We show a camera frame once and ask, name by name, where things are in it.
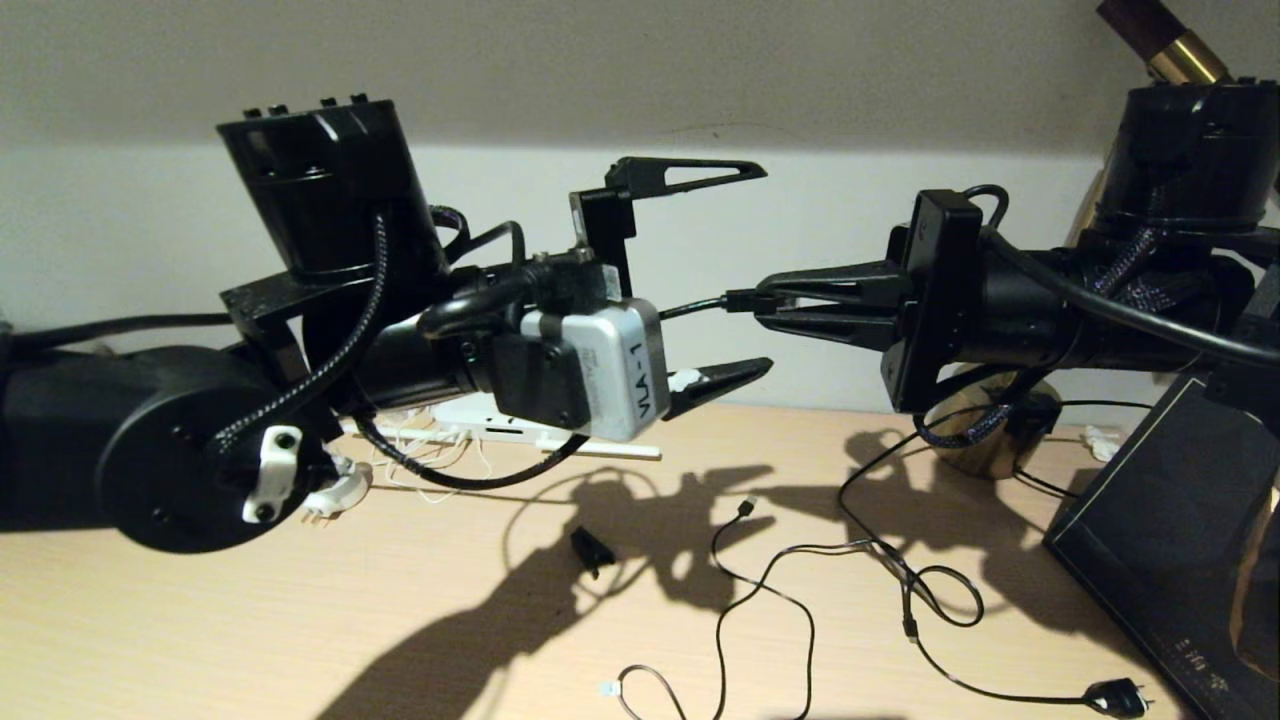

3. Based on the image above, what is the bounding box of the black ethernet cable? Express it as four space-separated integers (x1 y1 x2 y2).
658 290 779 321

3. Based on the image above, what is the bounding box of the black box with bag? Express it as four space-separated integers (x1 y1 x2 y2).
1042 375 1280 720

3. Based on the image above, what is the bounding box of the black lamp power cord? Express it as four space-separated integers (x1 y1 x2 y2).
838 398 1153 719

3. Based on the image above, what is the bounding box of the white adapter cable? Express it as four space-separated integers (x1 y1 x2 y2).
375 420 496 504

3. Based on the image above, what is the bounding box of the brass desk lamp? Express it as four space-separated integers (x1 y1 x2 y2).
925 0 1233 481

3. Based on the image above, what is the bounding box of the black robot harness cable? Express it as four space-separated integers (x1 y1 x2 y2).
210 205 591 491

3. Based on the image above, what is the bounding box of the grey plug-in night light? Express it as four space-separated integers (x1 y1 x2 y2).
300 455 374 528

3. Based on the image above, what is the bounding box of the small black clip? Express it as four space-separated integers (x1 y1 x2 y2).
570 527 618 581

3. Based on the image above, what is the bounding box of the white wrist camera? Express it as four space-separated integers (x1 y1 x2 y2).
492 298 669 443

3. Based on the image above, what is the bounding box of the black USB charging cable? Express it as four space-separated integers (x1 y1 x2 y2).
600 497 921 720

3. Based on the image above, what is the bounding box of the white router with antennas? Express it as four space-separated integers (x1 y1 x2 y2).
340 392 663 463

